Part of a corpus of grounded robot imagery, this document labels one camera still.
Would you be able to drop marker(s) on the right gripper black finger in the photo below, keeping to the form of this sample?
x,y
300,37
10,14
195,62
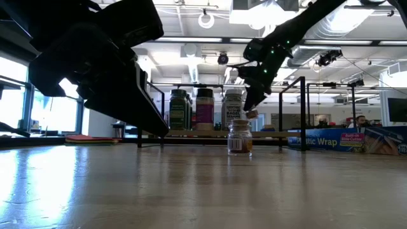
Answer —
x,y
262,95
252,100

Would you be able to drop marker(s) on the black round ceiling spotlight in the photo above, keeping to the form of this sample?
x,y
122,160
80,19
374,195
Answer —
x,y
223,59

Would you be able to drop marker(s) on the white-lid bagel seasoning jar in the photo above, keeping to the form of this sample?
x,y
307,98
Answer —
x,y
230,108

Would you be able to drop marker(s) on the red notebook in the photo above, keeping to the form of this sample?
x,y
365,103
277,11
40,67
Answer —
x,y
89,138

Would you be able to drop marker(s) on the large window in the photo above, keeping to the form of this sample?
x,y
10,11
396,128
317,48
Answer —
x,y
54,114

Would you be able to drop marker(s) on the black ceiling camera cluster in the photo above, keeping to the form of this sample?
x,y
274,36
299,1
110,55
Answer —
x,y
327,58

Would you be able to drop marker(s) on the dark computer monitor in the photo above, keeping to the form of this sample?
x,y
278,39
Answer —
x,y
397,109

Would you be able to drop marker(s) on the person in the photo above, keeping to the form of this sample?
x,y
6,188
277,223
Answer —
x,y
323,121
361,122

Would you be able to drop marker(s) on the long ceiling light bar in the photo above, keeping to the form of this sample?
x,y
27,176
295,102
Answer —
x,y
190,39

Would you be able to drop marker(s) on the white ceiling vent unit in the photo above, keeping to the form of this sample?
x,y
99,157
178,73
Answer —
x,y
254,12

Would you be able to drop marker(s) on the blue plastic wrap box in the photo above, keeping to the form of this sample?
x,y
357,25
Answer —
x,y
321,140

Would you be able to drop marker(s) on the black-lid jar purple label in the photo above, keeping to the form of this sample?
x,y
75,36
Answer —
x,y
204,114

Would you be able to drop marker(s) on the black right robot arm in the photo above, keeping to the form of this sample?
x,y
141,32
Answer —
x,y
302,22

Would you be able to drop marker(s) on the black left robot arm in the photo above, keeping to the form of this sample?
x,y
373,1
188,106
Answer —
x,y
31,19

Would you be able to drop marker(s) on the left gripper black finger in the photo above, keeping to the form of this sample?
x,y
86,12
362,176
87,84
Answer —
x,y
140,92
127,117

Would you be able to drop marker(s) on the silver ventilation duct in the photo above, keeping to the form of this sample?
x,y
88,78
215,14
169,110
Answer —
x,y
337,22

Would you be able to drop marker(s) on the black metal frame rig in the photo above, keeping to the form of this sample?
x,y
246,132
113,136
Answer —
x,y
329,84

